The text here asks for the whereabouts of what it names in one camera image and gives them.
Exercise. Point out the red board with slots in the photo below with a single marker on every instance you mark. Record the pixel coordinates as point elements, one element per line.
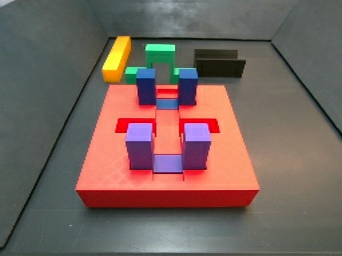
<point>109,184</point>

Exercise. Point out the green arch block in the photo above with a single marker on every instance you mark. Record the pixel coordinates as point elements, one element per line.
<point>157,53</point>

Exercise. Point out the dark blue U block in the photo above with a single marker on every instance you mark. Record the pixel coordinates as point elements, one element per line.
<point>187,84</point>

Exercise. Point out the yellow rectangular block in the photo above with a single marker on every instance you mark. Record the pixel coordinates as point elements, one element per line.
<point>116,60</point>

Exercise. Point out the purple U block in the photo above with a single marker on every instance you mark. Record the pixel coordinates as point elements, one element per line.
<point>191,159</point>

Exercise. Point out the black U-shaped bracket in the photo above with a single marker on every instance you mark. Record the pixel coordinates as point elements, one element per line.
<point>218,63</point>

